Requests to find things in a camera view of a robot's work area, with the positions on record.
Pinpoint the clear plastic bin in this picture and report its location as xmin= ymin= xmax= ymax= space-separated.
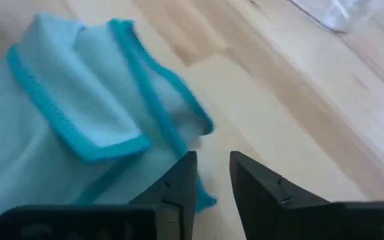
xmin=287 ymin=0 xmax=375 ymax=34

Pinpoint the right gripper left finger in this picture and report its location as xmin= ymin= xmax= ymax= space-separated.
xmin=0 ymin=151 xmax=199 ymax=240

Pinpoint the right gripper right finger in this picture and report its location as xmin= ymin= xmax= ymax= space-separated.
xmin=229 ymin=151 xmax=384 ymax=240

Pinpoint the light blue teal-edged towel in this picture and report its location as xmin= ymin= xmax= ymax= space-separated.
xmin=0 ymin=11 xmax=218 ymax=240

